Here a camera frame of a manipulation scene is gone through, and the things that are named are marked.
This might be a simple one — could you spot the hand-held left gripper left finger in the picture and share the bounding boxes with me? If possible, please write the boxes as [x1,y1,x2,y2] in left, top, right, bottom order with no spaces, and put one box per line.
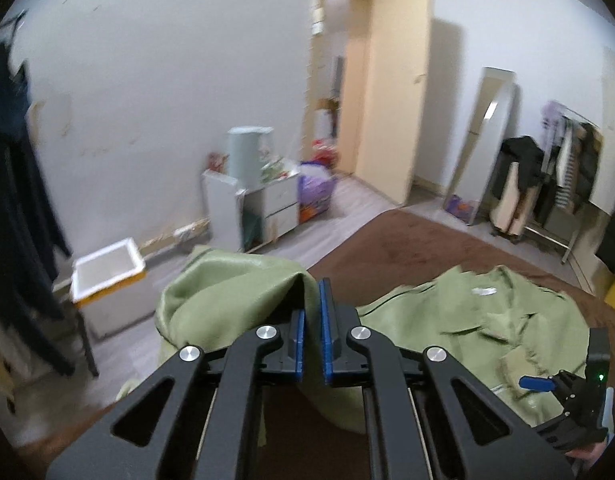
[46,308,306,480]

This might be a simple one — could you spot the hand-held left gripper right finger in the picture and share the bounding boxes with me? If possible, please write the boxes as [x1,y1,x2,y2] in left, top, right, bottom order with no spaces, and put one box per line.
[318,278,575,480]

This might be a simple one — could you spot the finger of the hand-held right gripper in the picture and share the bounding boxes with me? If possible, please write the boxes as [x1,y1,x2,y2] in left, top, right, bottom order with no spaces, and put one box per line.
[519,370,585,405]

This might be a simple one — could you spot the green leather jacket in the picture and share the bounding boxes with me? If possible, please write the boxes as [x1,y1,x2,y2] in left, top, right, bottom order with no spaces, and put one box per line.
[116,245,591,448]

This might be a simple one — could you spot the metal clothes rack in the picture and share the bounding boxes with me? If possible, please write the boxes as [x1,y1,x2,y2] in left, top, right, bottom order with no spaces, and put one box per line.
[522,102,605,264]

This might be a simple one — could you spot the clothes on rack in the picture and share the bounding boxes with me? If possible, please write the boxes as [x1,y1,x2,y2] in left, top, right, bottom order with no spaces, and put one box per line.
[537,100,604,216]

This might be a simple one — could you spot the dark hanging clothes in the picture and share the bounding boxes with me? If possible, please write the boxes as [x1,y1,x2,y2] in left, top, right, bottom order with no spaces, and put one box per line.
[0,10,77,377]

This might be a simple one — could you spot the person's right hand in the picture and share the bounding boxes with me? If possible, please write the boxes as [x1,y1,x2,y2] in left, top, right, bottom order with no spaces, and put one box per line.
[565,442,602,468]

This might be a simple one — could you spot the white bedside cabinet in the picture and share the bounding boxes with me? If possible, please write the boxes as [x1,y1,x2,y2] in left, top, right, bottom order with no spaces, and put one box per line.
[202,165,301,254]

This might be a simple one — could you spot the purple plastic bag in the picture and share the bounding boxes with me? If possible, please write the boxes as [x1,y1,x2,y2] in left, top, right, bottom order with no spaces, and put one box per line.
[297,160,337,224]

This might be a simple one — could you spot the red items in doorway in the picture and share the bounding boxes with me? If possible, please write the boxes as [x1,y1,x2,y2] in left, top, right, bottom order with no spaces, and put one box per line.
[310,139,339,168]

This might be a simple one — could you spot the pale green bin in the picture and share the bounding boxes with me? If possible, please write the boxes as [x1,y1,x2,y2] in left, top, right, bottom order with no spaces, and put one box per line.
[226,126,275,192]

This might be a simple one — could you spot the beige suitcase with black cloth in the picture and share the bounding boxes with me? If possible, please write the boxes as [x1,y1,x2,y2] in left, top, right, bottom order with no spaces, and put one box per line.
[489,135,547,245]

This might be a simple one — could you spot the white foam box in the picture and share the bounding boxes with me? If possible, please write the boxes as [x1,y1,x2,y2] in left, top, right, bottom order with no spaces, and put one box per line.
[70,238,155,339]

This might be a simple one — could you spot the white standing mirror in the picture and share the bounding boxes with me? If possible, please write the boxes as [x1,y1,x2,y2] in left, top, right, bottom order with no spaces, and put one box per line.
[442,66,517,226]

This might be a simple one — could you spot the beige wooden door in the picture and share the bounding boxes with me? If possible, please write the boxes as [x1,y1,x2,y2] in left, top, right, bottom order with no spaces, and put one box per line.
[354,0,434,207]

